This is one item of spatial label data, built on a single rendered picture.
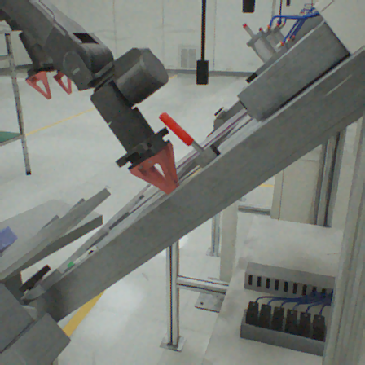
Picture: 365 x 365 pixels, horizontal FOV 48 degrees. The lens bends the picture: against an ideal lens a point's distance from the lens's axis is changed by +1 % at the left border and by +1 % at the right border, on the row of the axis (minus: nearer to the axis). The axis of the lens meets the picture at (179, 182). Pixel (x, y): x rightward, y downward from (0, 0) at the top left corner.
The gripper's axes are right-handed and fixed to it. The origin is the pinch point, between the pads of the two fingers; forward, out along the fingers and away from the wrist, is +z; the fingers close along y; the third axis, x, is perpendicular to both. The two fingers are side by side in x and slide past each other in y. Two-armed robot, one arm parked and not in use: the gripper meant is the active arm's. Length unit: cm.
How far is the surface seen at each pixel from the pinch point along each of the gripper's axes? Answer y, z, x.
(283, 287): 20.9, 35.8, 2.5
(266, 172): -9.8, 2.8, -18.1
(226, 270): 94, 60, 52
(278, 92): -5.8, -4.7, -23.7
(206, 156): -6.8, -2.5, -11.1
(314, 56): -5.7, -6.1, -29.4
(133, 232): -10.0, 1.3, 4.5
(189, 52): 870, -109, 244
